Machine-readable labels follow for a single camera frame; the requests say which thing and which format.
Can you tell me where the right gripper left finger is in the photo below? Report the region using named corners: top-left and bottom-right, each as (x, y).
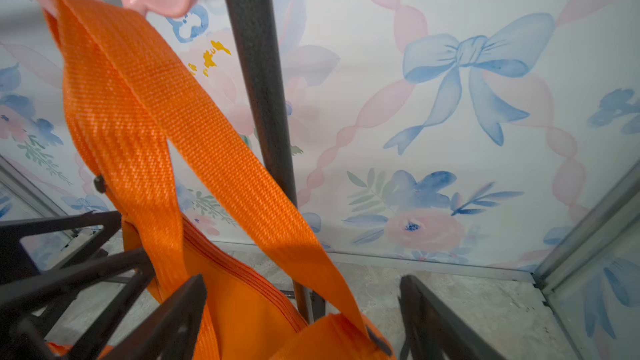
top-left (99, 273), bottom-right (207, 359)

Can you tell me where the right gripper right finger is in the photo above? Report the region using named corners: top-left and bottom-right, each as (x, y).
top-left (398, 275), bottom-right (504, 360)

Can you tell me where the orange bag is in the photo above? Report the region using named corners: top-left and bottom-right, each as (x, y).
top-left (47, 0), bottom-right (395, 359)

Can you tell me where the black clothes rack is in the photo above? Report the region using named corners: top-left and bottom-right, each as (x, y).
top-left (216, 0), bottom-right (327, 325)

